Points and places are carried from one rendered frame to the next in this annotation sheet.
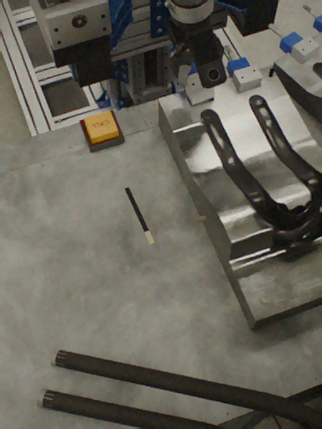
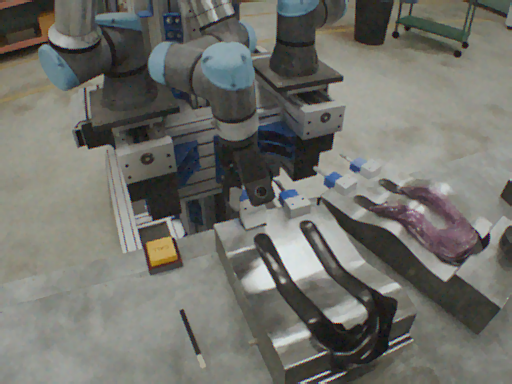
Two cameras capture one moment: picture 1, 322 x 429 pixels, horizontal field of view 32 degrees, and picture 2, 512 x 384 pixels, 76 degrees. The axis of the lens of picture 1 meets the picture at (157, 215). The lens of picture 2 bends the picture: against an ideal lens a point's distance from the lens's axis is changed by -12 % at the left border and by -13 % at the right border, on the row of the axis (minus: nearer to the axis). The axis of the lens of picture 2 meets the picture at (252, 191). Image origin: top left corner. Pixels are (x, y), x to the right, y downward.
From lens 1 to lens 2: 37 cm
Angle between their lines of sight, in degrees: 21
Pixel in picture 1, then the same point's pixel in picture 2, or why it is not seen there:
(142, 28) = (208, 174)
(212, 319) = not seen: outside the picture
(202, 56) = (249, 174)
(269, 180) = (324, 300)
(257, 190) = (311, 310)
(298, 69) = (342, 200)
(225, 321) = not seen: outside the picture
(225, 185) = (278, 306)
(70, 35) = (139, 171)
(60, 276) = not seen: outside the picture
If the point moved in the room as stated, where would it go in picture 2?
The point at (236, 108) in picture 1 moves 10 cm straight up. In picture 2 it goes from (287, 232) to (291, 198)
